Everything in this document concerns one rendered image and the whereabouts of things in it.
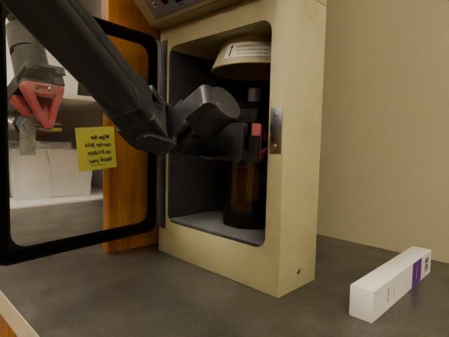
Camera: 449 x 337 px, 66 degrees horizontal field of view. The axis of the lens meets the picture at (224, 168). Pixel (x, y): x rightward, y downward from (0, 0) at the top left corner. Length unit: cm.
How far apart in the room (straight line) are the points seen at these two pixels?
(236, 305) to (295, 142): 26
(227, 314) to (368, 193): 54
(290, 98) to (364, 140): 42
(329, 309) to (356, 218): 43
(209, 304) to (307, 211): 22
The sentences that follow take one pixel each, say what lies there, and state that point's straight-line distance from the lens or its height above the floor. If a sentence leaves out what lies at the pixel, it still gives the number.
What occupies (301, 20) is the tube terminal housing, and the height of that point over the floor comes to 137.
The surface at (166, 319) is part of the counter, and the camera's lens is 52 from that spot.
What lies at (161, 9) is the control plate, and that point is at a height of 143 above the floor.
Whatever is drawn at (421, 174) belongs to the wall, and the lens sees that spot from 90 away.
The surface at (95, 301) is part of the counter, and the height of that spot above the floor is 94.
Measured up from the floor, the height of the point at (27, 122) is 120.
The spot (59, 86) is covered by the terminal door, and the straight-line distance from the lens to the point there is 63.
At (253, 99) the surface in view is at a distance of 70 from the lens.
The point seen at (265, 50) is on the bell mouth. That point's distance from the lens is 64.
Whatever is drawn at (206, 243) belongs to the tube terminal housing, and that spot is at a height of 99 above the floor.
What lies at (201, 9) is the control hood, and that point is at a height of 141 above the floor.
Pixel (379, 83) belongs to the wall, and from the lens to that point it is 94.
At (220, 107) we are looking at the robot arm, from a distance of 50.
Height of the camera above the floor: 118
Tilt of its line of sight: 4 degrees down
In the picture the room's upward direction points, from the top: 1 degrees clockwise
